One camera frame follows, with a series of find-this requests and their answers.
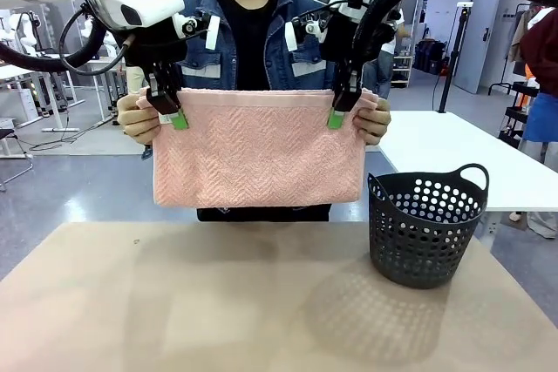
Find black suitcase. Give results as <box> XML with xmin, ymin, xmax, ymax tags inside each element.
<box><xmin>413</xmin><ymin>39</ymin><xmax>448</xmax><ymax>77</ymax></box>

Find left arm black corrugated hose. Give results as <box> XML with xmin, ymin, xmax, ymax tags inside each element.
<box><xmin>0</xmin><ymin>25</ymin><xmax>132</xmax><ymax>74</ymax></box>

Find pink terry towel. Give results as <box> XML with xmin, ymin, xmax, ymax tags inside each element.
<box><xmin>135</xmin><ymin>87</ymin><xmax>379</xmax><ymax>209</ymax></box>

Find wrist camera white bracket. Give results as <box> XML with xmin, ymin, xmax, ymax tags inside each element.
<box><xmin>284</xmin><ymin>13</ymin><xmax>329</xmax><ymax>54</ymax></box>
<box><xmin>180</xmin><ymin>13</ymin><xmax>220</xmax><ymax>51</ymax></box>

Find dark grey perforated laundry basket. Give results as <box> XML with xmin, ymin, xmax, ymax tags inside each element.
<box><xmin>367</xmin><ymin>163</ymin><xmax>490</xmax><ymax>290</ymax></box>

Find grey open door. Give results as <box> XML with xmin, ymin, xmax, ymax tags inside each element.
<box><xmin>453</xmin><ymin>0</ymin><xmax>503</xmax><ymax>95</ymax></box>

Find large white table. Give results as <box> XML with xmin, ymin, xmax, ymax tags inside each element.
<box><xmin>378</xmin><ymin>110</ymin><xmax>558</xmax><ymax>217</ymax></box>

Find black clothes rack with garments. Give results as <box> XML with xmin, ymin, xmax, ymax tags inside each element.
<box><xmin>487</xmin><ymin>3</ymin><xmax>551</xmax><ymax>97</ymax></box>

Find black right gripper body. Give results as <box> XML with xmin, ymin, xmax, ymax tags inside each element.
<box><xmin>319</xmin><ymin>12</ymin><xmax>381</xmax><ymax>66</ymax></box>

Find black tripod pole with light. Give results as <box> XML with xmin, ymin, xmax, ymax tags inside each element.
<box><xmin>437</xmin><ymin>3</ymin><xmax>474</xmax><ymax>114</ymax></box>

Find person's left hand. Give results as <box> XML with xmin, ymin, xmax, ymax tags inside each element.
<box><xmin>352</xmin><ymin>98</ymin><xmax>392</xmax><ymax>147</ymax></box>

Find background person in jeans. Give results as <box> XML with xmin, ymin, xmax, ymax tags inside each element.
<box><xmin>375</xmin><ymin>9</ymin><xmax>412</xmax><ymax>101</ymax></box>

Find thin black cable loop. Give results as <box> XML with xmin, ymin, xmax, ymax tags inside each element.
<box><xmin>58</xmin><ymin>4</ymin><xmax>137</xmax><ymax>78</ymax></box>

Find background person in maroon sweater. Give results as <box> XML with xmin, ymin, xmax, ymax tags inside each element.
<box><xmin>507</xmin><ymin>8</ymin><xmax>558</xmax><ymax>240</ymax></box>

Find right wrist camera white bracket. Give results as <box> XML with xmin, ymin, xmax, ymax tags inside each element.
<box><xmin>284</xmin><ymin>13</ymin><xmax>329</xmax><ymax>54</ymax></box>

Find black utility cart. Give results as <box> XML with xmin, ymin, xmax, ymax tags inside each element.
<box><xmin>498</xmin><ymin>81</ymin><xmax>541</xmax><ymax>149</ymax></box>

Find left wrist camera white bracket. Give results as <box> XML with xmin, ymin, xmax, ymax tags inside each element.
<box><xmin>180</xmin><ymin>13</ymin><xmax>220</xmax><ymax>51</ymax></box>

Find person in denim jacket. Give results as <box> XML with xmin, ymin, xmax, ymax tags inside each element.
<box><xmin>176</xmin><ymin>0</ymin><xmax>387</xmax><ymax>223</ymax></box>

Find white shoe rack with shoes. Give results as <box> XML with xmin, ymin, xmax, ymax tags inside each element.
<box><xmin>390</xmin><ymin>52</ymin><xmax>413</xmax><ymax>90</ymax></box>

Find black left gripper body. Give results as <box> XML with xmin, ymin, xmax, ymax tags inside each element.
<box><xmin>123</xmin><ymin>18</ymin><xmax>190</xmax><ymax>70</ymax></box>

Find person's right hand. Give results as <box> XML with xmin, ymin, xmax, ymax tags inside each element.
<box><xmin>116</xmin><ymin>95</ymin><xmax>160</xmax><ymax>147</ymax></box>

